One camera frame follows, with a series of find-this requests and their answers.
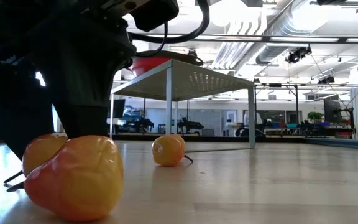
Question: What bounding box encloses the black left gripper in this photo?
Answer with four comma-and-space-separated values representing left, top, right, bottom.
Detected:
0, 0, 138, 160

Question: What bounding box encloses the orange pear with stem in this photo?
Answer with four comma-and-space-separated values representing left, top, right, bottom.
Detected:
6, 134, 125, 222
3, 133, 69, 185
151, 134, 195, 167

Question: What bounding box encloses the red collapsible colander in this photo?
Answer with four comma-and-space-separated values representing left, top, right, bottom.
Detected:
129, 50, 204, 78

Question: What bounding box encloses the green perforated metal shelf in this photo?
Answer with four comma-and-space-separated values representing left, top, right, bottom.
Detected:
109, 58, 257, 153

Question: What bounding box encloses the black monitor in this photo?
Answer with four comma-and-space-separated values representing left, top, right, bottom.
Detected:
323, 98, 342, 124
112, 99, 126, 119

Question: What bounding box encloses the white ceiling pipe bundle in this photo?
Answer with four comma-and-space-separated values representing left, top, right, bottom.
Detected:
211, 12, 272, 75

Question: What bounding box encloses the person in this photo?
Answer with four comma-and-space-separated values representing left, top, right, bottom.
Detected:
242, 110, 264, 133

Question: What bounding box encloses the green potted plant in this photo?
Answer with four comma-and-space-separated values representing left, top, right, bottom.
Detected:
306, 110, 324, 124

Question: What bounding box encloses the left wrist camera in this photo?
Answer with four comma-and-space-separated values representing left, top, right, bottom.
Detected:
99, 0, 180, 32

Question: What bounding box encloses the black left camera cable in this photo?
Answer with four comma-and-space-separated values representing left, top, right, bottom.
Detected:
129, 0, 211, 58

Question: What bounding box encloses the black clamp handle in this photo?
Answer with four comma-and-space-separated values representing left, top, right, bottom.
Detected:
240, 127, 267, 142

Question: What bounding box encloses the silver ventilation duct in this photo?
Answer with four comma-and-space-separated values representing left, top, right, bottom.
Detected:
253, 0, 328, 65

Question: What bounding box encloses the black background rack frame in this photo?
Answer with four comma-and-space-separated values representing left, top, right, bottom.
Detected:
185, 80, 358, 126

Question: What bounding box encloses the black ceiling camera cluster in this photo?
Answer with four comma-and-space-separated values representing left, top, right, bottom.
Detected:
284, 44, 313, 65

